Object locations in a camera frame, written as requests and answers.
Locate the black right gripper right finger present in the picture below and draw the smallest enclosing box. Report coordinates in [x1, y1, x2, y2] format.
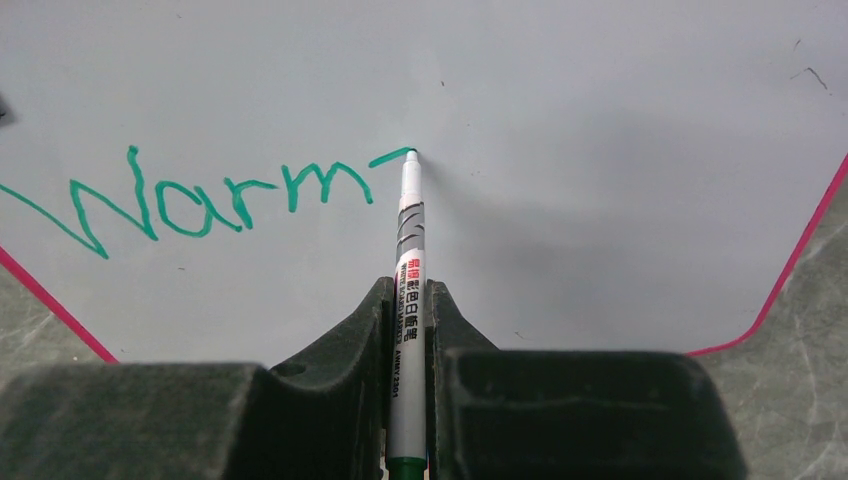
[427, 281, 748, 479]

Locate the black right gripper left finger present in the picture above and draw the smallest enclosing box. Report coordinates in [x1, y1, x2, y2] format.
[1, 277, 392, 479]

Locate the green white marker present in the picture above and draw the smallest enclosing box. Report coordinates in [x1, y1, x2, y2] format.
[386, 149, 428, 480]

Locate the pink-framed whiteboard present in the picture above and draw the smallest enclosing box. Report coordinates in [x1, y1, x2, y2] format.
[1, 1, 847, 364]

